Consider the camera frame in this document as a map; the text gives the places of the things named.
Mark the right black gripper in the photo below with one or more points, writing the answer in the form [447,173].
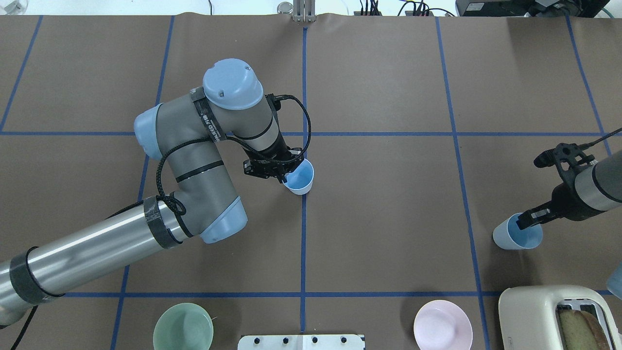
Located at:
[564,198]

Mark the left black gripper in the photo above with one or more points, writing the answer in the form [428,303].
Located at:
[275,147]

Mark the light blue cup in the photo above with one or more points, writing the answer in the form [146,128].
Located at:
[508,236]
[300,181]

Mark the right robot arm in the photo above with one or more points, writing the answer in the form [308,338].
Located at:
[588,187]

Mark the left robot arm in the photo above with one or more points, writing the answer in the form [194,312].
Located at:
[195,194]

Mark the cream toaster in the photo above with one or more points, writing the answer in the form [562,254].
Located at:
[530,317]

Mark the bread slice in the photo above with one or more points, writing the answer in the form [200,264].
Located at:
[581,331]

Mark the pink bowl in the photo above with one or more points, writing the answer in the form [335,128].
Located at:
[442,325]

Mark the green bowl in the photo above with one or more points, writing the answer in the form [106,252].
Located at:
[184,326]

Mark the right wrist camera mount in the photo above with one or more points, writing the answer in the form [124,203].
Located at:
[568,158]

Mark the aluminium frame post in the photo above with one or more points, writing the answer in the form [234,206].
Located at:
[304,11]

